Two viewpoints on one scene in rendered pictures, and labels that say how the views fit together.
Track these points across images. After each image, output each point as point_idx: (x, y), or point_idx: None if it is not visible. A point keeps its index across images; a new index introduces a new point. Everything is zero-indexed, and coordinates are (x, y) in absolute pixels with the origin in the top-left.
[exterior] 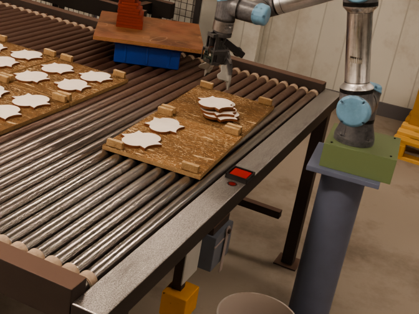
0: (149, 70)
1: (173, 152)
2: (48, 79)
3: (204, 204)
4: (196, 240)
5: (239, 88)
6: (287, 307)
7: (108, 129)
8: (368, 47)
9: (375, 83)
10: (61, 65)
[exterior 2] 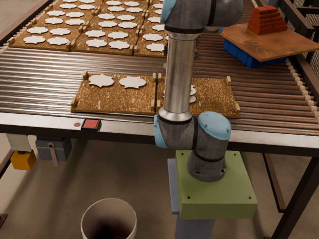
0: (234, 61)
1: (97, 94)
2: (154, 41)
3: (39, 120)
4: (7, 130)
5: (265, 96)
6: (129, 235)
7: (116, 71)
8: (172, 75)
9: (225, 126)
10: None
